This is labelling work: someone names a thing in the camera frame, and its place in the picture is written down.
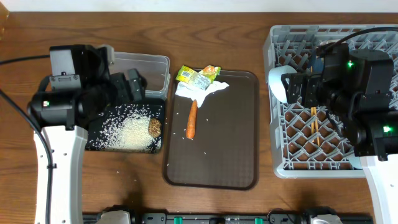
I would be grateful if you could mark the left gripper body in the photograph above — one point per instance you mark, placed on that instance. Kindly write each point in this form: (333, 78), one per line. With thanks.
(119, 89)

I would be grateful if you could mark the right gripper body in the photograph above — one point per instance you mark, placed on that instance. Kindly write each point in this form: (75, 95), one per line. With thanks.
(315, 93)

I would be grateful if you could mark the light blue rice bowl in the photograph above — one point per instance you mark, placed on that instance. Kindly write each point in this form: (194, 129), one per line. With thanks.
(275, 82)

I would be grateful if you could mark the brown mushroom food scrap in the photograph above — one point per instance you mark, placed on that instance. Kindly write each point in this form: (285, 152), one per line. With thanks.
(154, 128)

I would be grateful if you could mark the orange carrot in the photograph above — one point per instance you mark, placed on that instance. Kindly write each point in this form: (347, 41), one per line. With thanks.
(191, 123)

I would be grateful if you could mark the dark blue plate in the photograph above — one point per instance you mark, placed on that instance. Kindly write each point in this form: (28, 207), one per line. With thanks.
(316, 64)

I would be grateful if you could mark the light blue cup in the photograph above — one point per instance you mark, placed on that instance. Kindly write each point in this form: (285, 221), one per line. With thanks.
(355, 162)

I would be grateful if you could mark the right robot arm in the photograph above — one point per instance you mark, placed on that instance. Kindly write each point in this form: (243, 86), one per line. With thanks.
(354, 86)

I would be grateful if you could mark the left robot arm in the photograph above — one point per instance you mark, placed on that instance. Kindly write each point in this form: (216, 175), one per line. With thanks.
(79, 88)

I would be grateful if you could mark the black waste tray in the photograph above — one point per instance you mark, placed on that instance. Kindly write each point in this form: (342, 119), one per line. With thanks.
(155, 107)

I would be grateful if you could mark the grey dishwasher rack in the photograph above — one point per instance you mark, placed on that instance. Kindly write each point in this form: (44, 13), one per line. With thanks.
(295, 152)

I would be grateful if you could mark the spilled white rice pile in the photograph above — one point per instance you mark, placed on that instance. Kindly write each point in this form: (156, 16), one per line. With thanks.
(130, 130)

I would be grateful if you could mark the clear plastic bin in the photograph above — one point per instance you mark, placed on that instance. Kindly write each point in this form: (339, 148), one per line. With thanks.
(154, 68)

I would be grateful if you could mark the crumpled white napkin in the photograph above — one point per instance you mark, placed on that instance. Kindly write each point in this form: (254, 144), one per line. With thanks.
(196, 94)

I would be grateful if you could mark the yellow green snack wrapper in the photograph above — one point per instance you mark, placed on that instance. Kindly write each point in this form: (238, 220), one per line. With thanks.
(202, 79)

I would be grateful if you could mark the brown serving tray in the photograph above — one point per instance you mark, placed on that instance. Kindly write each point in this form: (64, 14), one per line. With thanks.
(224, 151)

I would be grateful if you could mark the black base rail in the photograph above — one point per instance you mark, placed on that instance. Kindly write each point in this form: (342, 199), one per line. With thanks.
(122, 214)

